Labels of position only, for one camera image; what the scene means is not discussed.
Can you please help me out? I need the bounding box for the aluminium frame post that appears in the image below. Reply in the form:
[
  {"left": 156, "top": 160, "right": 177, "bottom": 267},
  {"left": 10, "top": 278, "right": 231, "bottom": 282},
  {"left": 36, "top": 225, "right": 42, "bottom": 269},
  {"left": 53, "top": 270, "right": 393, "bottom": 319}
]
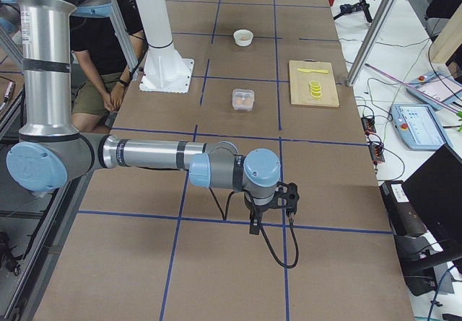
[{"left": 345, "top": 0, "right": 396, "bottom": 87}]

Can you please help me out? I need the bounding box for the white pedestal column base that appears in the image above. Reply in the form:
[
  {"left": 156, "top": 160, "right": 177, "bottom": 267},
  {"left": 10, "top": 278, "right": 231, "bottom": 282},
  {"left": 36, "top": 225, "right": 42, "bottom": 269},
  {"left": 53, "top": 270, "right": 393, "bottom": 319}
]
[{"left": 136, "top": 0, "right": 194, "bottom": 94}]

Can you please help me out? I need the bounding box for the lemon slice four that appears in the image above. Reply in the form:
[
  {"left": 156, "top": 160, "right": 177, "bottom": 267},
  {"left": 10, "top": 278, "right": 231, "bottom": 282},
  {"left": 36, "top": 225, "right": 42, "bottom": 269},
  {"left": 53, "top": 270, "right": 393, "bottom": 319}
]
[{"left": 310, "top": 92, "right": 322, "bottom": 100}]

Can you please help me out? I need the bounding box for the lemon slice two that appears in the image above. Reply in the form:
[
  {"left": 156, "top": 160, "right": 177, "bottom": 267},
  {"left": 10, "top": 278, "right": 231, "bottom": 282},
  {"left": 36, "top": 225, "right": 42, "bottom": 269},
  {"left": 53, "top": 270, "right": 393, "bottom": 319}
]
[{"left": 310, "top": 84, "right": 321, "bottom": 91}]

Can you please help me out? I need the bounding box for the near blue teach pendant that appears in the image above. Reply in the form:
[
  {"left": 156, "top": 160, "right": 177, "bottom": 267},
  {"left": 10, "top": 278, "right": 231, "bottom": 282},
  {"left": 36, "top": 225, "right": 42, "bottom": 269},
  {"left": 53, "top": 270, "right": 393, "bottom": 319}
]
[{"left": 391, "top": 103, "right": 452, "bottom": 151}]

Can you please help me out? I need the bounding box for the blue teach pendant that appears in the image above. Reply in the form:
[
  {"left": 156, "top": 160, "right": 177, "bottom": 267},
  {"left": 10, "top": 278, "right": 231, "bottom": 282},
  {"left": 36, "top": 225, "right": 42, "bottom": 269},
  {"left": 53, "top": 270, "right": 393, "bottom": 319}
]
[
  {"left": 406, "top": 71, "right": 461, "bottom": 110},
  {"left": 391, "top": 103, "right": 452, "bottom": 151}
]

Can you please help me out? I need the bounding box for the black camera tripod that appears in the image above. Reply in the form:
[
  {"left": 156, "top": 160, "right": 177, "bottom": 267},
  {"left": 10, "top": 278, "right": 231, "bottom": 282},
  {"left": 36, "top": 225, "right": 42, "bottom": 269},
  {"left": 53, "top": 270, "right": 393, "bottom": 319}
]
[{"left": 334, "top": 0, "right": 375, "bottom": 23}]

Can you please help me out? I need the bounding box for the bamboo cutting board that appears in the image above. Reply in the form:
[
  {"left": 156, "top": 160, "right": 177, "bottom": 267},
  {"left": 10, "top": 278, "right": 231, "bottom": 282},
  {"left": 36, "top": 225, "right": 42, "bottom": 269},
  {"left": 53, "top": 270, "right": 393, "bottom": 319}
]
[{"left": 289, "top": 60, "right": 339, "bottom": 107}]

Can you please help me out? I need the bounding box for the clear plastic egg box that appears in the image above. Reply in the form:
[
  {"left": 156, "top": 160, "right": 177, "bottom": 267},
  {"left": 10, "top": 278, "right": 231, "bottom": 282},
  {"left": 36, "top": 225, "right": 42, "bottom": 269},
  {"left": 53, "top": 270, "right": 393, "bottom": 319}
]
[{"left": 232, "top": 89, "right": 255, "bottom": 111}]

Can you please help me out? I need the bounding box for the far blue teach pendant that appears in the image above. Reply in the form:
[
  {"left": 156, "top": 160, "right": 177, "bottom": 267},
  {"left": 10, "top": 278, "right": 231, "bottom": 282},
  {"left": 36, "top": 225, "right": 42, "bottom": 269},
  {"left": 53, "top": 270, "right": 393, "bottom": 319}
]
[{"left": 406, "top": 71, "right": 461, "bottom": 110}]

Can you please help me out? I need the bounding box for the yellow plastic knife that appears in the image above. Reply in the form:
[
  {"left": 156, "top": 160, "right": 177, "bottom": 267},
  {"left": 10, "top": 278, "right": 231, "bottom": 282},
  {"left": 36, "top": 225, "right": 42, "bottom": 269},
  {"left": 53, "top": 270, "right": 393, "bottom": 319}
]
[{"left": 297, "top": 68, "right": 329, "bottom": 74}]

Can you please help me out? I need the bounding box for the seated person in black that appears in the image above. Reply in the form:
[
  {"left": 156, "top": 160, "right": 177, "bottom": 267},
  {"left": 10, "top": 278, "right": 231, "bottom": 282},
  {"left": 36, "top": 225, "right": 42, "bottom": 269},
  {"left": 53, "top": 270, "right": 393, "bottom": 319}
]
[{"left": 70, "top": 17, "right": 131, "bottom": 133}]

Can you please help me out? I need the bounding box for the white round bowl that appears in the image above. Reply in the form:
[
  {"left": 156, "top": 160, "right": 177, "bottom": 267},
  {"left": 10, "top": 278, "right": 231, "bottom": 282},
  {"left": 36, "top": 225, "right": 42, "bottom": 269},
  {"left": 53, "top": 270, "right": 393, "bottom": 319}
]
[{"left": 233, "top": 29, "right": 253, "bottom": 47}]

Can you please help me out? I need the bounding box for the black computer monitor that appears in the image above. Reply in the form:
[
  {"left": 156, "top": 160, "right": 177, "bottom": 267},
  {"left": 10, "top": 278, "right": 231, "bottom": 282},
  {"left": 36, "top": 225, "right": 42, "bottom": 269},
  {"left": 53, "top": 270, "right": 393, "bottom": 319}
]
[{"left": 380, "top": 144, "right": 461, "bottom": 296}]

